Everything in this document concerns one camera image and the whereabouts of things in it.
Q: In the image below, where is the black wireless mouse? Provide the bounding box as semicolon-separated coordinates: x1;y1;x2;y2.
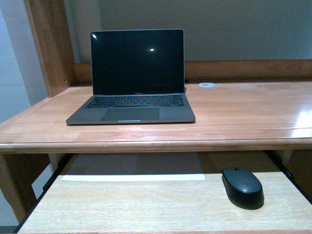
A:
222;168;264;210

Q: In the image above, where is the grey open laptop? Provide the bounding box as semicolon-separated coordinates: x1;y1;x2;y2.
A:
66;29;195;125

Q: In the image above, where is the wooden desk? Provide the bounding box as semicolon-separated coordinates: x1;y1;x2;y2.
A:
0;0;312;220

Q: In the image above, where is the wooden pull-out keyboard tray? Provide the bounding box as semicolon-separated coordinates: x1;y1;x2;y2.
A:
19;151;312;234

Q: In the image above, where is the white cable grommet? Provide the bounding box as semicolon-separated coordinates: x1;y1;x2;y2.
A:
198;82;215;88

